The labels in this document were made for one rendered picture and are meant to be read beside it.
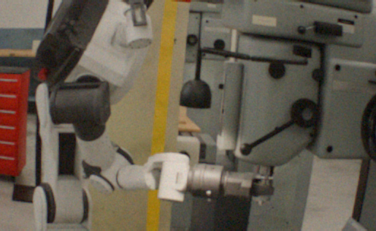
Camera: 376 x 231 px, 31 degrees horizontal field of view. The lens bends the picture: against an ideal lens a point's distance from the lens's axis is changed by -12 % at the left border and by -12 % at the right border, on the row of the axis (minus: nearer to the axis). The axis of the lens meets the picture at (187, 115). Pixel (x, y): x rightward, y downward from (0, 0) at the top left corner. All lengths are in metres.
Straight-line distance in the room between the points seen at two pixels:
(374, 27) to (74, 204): 1.13
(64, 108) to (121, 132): 1.70
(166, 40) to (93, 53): 1.61
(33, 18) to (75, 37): 8.84
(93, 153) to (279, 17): 0.64
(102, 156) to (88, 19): 0.37
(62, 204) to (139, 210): 1.38
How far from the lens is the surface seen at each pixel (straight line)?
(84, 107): 1.89
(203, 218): 2.41
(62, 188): 2.34
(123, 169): 2.08
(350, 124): 1.84
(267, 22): 1.74
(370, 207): 2.10
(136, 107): 3.57
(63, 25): 1.95
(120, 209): 3.67
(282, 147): 1.82
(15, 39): 10.81
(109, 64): 1.97
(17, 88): 6.29
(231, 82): 1.83
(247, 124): 1.80
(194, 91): 1.72
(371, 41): 1.86
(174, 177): 1.91
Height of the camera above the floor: 1.69
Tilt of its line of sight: 9 degrees down
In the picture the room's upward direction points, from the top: 5 degrees clockwise
